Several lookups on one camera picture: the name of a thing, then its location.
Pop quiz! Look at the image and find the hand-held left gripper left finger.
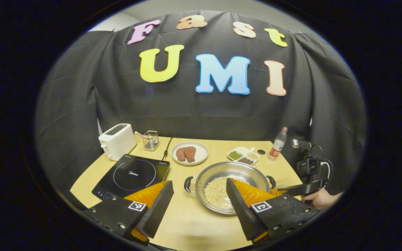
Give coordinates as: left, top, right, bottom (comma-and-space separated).
82, 180, 174, 243

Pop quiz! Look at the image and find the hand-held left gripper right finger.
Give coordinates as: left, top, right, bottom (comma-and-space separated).
226, 178, 322, 243

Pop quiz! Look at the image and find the black induction cooktop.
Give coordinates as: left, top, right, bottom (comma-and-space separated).
91, 154, 171, 201

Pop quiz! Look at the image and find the stainless steel pot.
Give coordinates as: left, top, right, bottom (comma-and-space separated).
184, 161, 277, 215

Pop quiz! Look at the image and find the pile of soybeans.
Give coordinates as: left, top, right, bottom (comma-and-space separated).
203, 176, 248, 210

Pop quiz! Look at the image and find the clear water bottle red label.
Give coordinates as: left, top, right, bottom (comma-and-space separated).
268, 127, 288, 161

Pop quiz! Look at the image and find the white divided dish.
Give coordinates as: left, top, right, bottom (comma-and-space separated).
227, 146, 260, 166

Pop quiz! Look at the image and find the white round plate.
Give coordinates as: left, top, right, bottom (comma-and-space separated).
171, 142, 209, 166

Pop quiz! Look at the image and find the white toaster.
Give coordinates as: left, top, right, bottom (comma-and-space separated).
98, 123, 137, 161

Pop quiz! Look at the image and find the black backdrop cloth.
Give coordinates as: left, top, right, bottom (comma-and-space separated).
35, 10, 367, 196

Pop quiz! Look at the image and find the black power cable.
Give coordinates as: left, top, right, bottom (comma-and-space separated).
162, 137, 173, 161

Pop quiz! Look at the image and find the small wire basket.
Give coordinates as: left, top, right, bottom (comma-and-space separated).
142, 130, 160, 151

